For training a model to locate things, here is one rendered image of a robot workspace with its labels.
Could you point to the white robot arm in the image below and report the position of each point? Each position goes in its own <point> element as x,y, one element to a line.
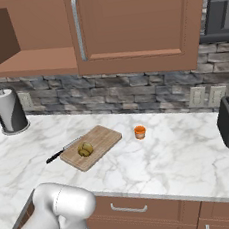
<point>63,206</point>

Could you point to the wooden cutting board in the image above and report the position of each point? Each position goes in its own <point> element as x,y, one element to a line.
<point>101,139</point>

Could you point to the orange-lidded jam jar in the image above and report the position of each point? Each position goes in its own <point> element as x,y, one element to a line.
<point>140,132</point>

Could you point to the paper towel roll holder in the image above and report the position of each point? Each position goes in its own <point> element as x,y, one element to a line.
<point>8,112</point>

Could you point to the white wall outlet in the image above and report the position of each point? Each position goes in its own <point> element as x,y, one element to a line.
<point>197,97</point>
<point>26,100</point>
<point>217,96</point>

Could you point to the brown wall cabinet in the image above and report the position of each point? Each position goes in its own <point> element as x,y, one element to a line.
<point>33,31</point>

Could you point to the dark grey window frame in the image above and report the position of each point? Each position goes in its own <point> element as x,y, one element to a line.
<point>215,7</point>

